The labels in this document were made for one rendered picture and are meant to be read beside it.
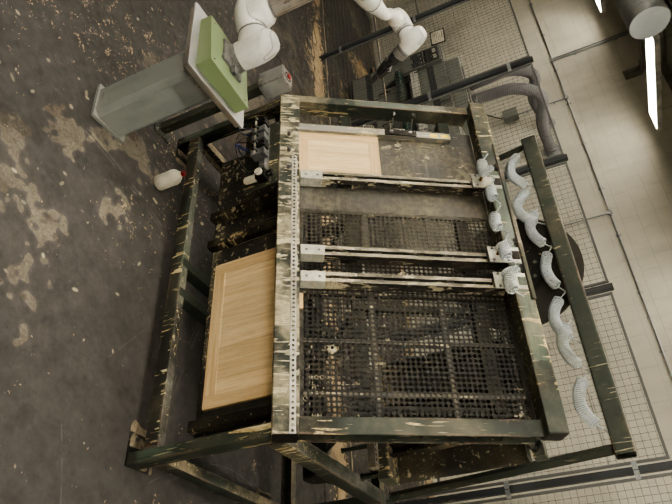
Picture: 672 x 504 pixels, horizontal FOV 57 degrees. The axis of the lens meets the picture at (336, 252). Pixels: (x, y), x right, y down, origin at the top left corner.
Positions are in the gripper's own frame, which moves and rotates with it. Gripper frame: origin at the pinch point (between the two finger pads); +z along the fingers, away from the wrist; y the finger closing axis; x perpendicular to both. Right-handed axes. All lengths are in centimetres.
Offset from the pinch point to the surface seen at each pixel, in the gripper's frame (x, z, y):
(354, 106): -7.3, 24.4, 4.9
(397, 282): -16, 24, -131
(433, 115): -52, -3, 2
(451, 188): -50, -2, -65
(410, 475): -68, 81, -203
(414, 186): -32, 11, -64
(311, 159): 15, 46, -40
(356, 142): -8.4, 28.7, -25.0
